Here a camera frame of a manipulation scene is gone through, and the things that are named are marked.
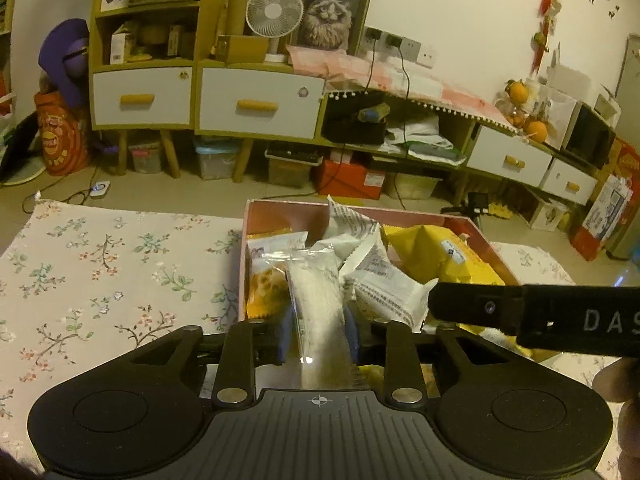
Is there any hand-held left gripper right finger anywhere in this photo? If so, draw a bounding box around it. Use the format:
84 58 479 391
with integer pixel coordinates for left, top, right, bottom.
346 310 511 406

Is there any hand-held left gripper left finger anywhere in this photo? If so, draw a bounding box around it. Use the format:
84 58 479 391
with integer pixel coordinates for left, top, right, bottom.
129 310 297 407

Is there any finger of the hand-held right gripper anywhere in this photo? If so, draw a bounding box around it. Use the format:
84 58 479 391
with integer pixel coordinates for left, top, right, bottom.
427 282 524 333

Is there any clear packet white rice roll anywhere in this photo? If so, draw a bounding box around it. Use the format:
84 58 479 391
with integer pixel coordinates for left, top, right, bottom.
286 242 360 392

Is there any clear packet orange cookie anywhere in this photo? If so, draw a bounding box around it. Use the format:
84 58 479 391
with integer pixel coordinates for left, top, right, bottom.
246 232 308 321

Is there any white packet grey print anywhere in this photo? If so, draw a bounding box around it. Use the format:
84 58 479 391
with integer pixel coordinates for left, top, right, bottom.
340 245 438 333
320 195 391 273

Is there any pink gift box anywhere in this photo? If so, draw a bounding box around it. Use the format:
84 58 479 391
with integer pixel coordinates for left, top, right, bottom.
237 198 561 366

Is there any person's right hand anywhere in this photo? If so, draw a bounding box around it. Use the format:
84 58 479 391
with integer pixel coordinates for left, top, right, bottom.
596 357 640 456

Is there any black device on floor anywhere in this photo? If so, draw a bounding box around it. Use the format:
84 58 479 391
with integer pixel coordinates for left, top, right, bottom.
440 191 493 221

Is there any white cartoon carton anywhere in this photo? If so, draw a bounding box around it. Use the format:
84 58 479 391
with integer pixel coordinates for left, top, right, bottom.
530 199 568 232

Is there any white printed bag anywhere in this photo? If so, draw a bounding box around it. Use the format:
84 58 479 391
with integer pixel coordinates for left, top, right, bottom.
582 175 633 251

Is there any pale storage bin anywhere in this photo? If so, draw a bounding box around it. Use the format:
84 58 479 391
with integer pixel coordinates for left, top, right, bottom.
382 172 443 201

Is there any small white drawer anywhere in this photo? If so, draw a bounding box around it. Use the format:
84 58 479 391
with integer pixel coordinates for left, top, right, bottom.
542 157 598 206

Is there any red cardboard box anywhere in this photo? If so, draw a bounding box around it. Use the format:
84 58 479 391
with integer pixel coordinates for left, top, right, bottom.
312 159 388 202

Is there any grey refrigerator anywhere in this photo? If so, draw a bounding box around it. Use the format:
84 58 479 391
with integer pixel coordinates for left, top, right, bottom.
602 35 640 263

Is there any clear bin black lid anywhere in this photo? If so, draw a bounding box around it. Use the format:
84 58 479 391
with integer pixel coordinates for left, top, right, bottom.
264 144 323 188

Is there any black microwave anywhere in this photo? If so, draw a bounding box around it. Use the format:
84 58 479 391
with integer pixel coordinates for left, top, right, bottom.
560 105 617 171

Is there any clear bin blue lid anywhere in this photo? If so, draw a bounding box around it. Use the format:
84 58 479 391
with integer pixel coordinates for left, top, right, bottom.
192 137 240 181

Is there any floral tablecloth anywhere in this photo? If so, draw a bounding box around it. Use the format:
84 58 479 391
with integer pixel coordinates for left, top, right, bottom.
0 199 640 466

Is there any black storage box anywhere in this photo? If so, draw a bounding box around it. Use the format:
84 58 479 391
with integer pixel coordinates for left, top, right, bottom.
322 117 388 147

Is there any clear storage bin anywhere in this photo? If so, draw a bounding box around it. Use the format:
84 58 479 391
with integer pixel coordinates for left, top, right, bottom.
127 140 163 175

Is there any white appliance box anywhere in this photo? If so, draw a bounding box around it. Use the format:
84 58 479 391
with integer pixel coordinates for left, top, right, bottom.
547 62 593 96

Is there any pink lace cloth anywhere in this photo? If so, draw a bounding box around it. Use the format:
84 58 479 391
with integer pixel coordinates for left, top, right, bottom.
287 45 521 133

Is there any brown cardboard box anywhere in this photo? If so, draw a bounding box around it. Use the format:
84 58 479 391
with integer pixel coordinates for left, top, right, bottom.
217 35 271 63

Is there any red hanging ornament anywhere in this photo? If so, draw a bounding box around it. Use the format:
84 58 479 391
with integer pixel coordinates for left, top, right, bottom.
532 0 563 73

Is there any orange red printed bag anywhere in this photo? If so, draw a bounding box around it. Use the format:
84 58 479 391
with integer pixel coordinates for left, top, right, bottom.
34 91 91 177

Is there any framed cat picture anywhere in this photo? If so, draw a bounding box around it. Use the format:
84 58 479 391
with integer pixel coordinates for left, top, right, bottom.
290 0 376 56

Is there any black panel round base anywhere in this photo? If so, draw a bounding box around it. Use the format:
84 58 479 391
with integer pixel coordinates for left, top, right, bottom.
0 110 48 188

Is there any white desk fan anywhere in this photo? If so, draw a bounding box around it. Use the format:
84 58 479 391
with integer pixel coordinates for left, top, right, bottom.
246 0 305 63

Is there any cardboard tube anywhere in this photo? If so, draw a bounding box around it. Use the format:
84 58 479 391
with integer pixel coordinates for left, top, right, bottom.
227 0 251 37

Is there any small white box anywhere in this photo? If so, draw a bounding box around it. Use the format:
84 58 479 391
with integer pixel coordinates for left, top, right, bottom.
110 25 132 65

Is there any purple plush toy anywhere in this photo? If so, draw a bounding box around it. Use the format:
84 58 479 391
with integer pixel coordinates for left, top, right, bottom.
39 18 92 108

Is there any white drawer wooden handle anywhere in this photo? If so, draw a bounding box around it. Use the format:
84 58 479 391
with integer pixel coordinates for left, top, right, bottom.
467 125 555 183
92 67 193 128
199 67 325 138

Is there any wall socket panel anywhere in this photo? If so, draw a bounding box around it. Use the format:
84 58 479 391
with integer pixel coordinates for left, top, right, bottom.
362 25 436 68

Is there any black floor cable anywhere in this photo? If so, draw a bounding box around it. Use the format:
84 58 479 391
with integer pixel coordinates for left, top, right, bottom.
21 162 101 216

